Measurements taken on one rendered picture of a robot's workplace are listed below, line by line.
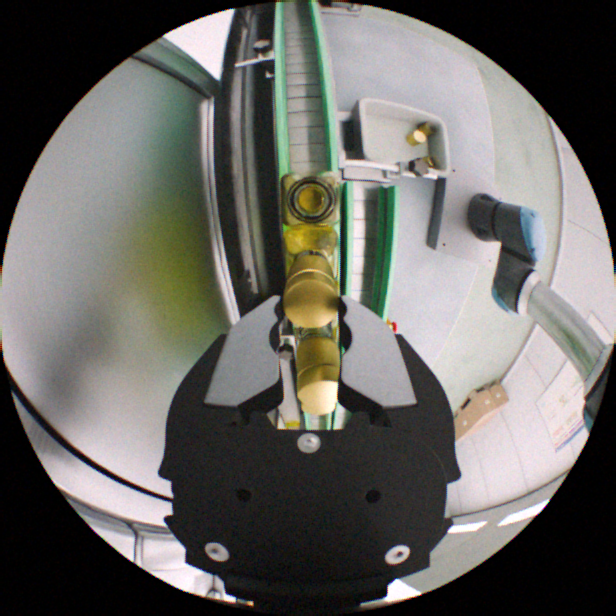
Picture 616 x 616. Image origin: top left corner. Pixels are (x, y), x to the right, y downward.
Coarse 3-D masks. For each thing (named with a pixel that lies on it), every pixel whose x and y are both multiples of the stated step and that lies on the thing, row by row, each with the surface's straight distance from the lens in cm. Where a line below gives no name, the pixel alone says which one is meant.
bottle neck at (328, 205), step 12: (300, 180) 12; (312, 180) 12; (324, 180) 12; (288, 192) 12; (300, 192) 15; (324, 192) 13; (288, 204) 12; (300, 204) 17; (324, 204) 14; (300, 216) 12; (312, 216) 12; (324, 216) 12
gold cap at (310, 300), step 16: (304, 256) 15; (288, 272) 15; (304, 272) 12; (320, 272) 12; (288, 288) 11; (304, 288) 11; (320, 288) 11; (336, 288) 12; (288, 304) 12; (304, 304) 12; (320, 304) 12; (336, 304) 12; (304, 320) 12; (320, 320) 12
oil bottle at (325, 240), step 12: (288, 228) 22; (300, 228) 21; (312, 228) 21; (324, 228) 21; (288, 240) 18; (300, 240) 18; (312, 240) 18; (324, 240) 18; (336, 240) 19; (288, 252) 18; (300, 252) 18; (324, 252) 18; (336, 252) 18; (288, 264) 18; (336, 264) 19; (336, 276) 20
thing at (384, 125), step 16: (368, 112) 56; (384, 112) 56; (400, 112) 55; (416, 112) 55; (368, 128) 55; (384, 128) 56; (400, 128) 58; (416, 128) 61; (368, 144) 53; (384, 144) 55; (400, 144) 57; (432, 144) 60; (448, 144) 57; (384, 160) 46; (400, 160) 55; (448, 160) 55
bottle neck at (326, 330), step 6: (330, 324) 18; (300, 330) 18; (306, 330) 17; (312, 330) 16; (318, 330) 16; (324, 330) 17; (330, 330) 18; (300, 336) 17; (306, 336) 16; (312, 336) 16; (324, 336) 16; (330, 336) 17; (300, 342) 16
